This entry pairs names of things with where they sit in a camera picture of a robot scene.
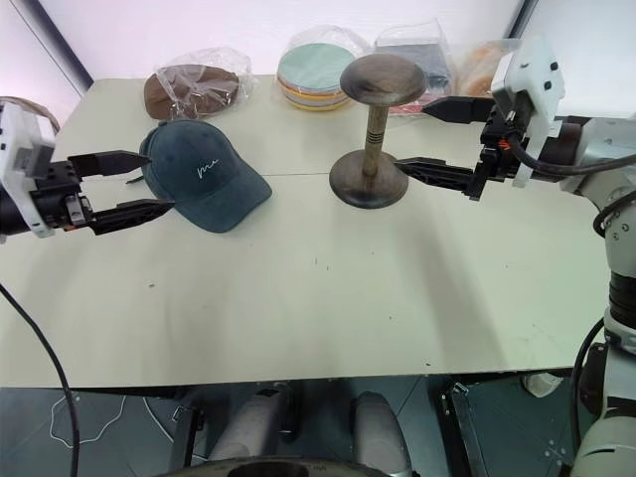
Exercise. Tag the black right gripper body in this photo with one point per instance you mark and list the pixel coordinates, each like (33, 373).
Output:
(504, 149)

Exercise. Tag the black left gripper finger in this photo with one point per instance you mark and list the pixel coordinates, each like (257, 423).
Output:
(109, 163)
(129, 213)

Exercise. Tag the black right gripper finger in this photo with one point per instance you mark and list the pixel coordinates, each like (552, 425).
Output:
(462, 110)
(442, 174)

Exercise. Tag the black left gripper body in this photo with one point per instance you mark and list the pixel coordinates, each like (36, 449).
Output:
(59, 206)

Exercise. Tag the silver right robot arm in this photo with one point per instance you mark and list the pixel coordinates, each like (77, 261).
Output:
(611, 164)

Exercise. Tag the dark wooden hat stand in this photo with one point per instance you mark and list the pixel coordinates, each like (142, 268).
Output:
(377, 129)

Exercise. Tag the brown cap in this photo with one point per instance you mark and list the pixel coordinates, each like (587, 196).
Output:
(194, 89)

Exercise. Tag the bagged orange woven item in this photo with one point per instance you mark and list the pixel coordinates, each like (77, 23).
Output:
(479, 69)

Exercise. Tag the bagged folded dark cloth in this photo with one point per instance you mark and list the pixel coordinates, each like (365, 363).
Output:
(422, 59)

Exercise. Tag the blue baseball cap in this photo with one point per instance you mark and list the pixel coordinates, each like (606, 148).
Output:
(208, 174)

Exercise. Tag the bagged stack of coloured discs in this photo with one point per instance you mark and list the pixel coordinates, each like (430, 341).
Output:
(310, 74)

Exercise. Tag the grey robot leg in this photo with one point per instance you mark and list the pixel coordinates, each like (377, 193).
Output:
(248, 427)
(375, 432)

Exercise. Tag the dark rounded robot torso rim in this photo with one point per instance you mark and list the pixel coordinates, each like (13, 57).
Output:
(258, 469)

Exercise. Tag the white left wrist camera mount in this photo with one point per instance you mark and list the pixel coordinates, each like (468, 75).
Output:
(17, 149)

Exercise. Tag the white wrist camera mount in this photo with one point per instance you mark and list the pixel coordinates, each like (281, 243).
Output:
(534, 79)
(17, 149)

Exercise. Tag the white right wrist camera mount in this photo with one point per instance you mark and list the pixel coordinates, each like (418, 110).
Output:
(534, 79)

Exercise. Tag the black table leg frame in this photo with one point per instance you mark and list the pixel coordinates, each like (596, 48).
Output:
(186, 437)
(464, 432)

